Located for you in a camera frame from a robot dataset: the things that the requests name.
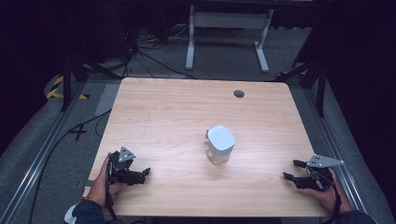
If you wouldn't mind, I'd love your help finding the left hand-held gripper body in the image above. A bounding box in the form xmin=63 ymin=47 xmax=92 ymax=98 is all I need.
xmin=107 ymin=146 xmax=145 ymax=187

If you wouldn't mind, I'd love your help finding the clear jar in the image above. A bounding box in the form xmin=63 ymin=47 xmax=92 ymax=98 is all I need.
xmin=205 ymin=141 xmax=233 ymax=166

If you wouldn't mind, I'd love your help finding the person's right hand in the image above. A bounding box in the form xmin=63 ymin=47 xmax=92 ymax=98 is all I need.
xmin=299 ymin=168 xmax=347 ymax=215

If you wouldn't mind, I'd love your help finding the bundle of black cables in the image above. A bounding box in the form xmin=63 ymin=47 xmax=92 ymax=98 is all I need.
xmin=120 ymin=22 xmax=199 ymax=80

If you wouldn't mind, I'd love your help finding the left hand-held gripper cable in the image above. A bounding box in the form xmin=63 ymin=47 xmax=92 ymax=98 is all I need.
xmin=104 ymin=160 xmax=119 ymax=222

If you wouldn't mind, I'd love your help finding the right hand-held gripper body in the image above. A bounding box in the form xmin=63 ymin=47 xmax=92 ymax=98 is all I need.
xmin=295 ymin=153 xmax=346 ymax=191

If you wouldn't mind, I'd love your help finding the yellow black floor tape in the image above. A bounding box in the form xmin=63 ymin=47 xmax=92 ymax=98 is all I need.
xmin=46 ymin=75 xmax=91 ymax=101

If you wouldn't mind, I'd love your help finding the black floor cable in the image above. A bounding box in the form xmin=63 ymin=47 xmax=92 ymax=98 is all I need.
xmin=27 ymin=108 xmax=112 ymax=224

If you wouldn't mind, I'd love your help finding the white square lid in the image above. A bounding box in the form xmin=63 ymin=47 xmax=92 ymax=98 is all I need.
xmin=205 ymin=125 xmax=236 ymax=152

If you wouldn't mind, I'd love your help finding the right hand-held gripper cable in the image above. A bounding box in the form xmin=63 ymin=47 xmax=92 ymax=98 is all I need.
xmin=321 ymin=172 xmax=344 ymax=224

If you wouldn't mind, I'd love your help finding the white desk frame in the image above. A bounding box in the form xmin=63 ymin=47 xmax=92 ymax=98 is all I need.
xmin=185 ymin=4 xmax=275 ymax=74

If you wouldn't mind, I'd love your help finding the person's left hand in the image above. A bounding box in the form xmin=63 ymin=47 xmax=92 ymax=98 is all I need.
xmin=86 ymin=152 xmax=128 ymax=208

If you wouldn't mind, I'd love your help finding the black stand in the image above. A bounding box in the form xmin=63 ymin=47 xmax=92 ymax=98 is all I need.
xmin=60 ymin=52 xmax=122 ymax=113
xmin=275 ymin=60 xmax=328 ymax=119

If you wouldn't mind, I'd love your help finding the hand-held gripper cable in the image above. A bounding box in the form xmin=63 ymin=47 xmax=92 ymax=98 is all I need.
xmin=321 ymin=172 xmax=344 ymax=224
xmin=104 ymin=160 xmax=119 ymax=222

